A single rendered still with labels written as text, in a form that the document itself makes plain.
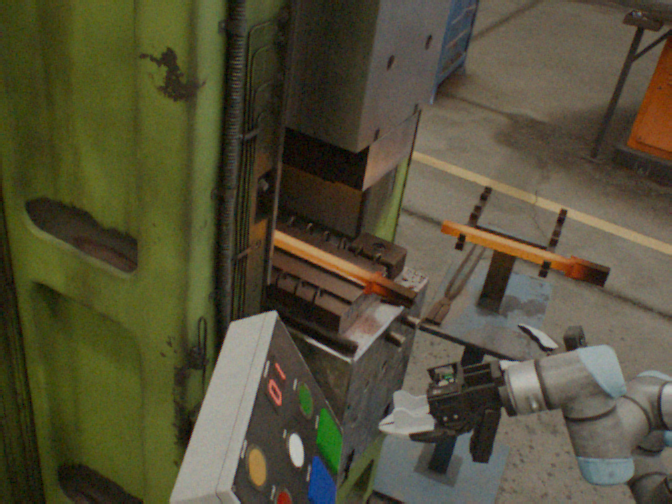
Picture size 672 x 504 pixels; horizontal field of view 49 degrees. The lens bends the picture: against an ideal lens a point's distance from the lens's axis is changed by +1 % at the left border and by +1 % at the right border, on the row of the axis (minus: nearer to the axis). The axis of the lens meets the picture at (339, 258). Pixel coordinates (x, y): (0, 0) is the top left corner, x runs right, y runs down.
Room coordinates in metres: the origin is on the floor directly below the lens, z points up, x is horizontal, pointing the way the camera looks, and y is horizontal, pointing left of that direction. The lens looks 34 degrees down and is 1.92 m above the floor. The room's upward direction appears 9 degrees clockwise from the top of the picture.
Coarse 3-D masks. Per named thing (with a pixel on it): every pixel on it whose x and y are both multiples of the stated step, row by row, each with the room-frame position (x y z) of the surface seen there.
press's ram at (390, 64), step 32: (320, 0) 1.16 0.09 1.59; (352, 0) 1.14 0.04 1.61; (384, 0) 1.13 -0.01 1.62; (416, 0) 1.24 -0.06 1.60; (448, 0) 1.37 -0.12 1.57; (320, 32) 1.16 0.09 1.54; (352, 32) 1.14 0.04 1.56; (384, 32) 1.15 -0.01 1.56; (416, 32) 1.27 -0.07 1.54; (320, 64) 1.16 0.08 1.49; (352, 64) 1.13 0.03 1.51; (384, 64) 1.17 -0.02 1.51; (416, 64) 1.29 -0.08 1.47; (320, 96) 1.16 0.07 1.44; (352, 96) 1.13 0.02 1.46; (384, 96) 1.19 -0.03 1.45; (416, 96) 1.32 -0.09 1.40; (320, 128) 1.15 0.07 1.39; (352, 128) 1.13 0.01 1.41; (384, 128) 1.21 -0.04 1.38
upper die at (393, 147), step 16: (416, 112) 1.34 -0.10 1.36; (288, 128) 1.24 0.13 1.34; (400, 128) 1.28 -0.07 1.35; (288, 144) 1.24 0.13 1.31; (304, 144) 1.22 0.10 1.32; (320, 144) 1.21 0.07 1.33; (384, 144) 1.22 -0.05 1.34; (400, 144) 1.29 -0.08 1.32; (288, 160) 1.23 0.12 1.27; (304, 160) 1.22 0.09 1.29; (320, 160) 1.21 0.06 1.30; (336, 160) 1.19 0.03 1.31; (352, 160) 1.18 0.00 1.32; (368, 160) 1.17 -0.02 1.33; (384, 160) 1.23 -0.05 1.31; (400, 160) 1.31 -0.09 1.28; (336, 176) 1.19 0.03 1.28; (352, 176) 1.18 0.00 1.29; (368, 176) 1.18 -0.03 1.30
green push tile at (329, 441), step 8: (320, 416) 0.83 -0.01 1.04; (328, 416) 0.84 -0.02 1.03; (320, 424) 0.81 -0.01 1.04; (328, 424) 0.83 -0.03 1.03; (320, 432) 0.80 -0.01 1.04; (328, 432) 0.82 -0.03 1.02; (336, 432) 0.84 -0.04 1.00; (320, 440) 0.78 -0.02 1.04; (328, 440) 0.80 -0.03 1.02; (336, 440) 0.83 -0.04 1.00; (320, 448) 0.78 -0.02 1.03; (328, 448) 0.79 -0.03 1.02; (336, 448) 0.81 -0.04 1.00; (328, 456) 0.78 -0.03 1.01; (336, 456) 0.80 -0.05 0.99; (328, 464) 0.78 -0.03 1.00; (336, 464) 0.78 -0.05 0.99; (336, 472) 0.78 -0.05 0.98
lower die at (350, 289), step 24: (312, 240) 1.41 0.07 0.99; (288, 264) 1.30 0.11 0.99; (312, 264) 1.31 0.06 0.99; (360, 264) 1.34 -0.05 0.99; (288, 288) 1.23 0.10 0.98; (312, 288) 1.24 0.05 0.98; (336, 288) 1.24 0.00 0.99; (360, 288) 1.26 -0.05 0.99; (336, 312) 1.18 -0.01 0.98; (360, 312) 1.26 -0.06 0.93
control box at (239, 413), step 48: (240, 336) 0.84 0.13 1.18; (288, 336) 0.87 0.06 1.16; (240, 384) 0.73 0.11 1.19; (288, 384) 0.80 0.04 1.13; (240, 432) 0.63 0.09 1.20; (288, 432) 0.72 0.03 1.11; (192, 480) 0.57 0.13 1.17; (240, 480) 0.57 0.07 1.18; (288, 480) 0.66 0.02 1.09; (336, 480) 0.77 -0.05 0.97
